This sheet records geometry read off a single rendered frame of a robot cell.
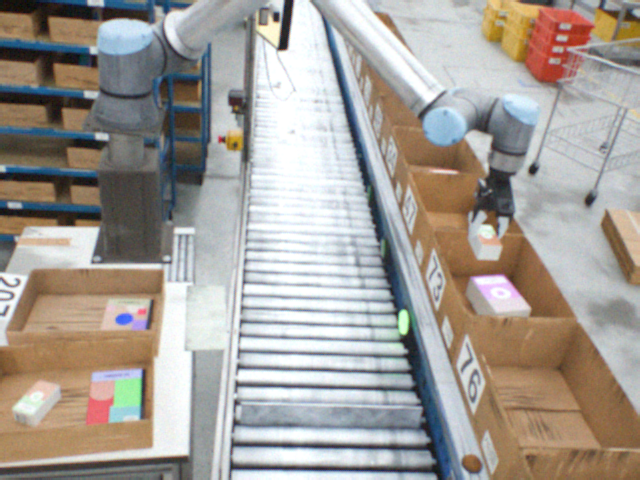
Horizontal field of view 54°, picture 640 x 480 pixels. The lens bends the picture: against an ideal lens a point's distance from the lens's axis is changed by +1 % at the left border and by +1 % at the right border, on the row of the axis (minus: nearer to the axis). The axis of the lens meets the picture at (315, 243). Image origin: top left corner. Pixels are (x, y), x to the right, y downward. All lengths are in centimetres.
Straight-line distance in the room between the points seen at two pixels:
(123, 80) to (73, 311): 69
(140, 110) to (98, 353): 71
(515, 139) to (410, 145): 110
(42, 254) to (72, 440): 85
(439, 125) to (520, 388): 69
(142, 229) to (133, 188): 15
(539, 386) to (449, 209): 85
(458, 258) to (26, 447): 127
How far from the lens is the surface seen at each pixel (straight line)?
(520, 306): 184
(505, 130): 155
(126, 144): 202
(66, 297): 203
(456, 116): 143
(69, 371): 179
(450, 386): 162
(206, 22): 190
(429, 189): 227
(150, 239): 214
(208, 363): 284
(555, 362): 177
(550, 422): 164
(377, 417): 166
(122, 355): 176
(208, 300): 198
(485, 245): 165
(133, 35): 189
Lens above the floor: 200
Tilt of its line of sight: 33 degrees down
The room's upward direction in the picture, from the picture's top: 7 degrees clockwise
